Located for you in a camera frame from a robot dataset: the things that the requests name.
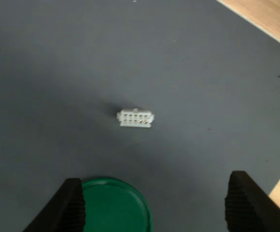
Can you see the small white plastic terminal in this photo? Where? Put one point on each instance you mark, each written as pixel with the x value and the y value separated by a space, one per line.
pixel 135 119

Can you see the round green lid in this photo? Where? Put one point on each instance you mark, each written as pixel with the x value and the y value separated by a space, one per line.
pixel 116 207

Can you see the dark grey mat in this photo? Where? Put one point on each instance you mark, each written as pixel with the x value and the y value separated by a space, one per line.
pixel 58 72

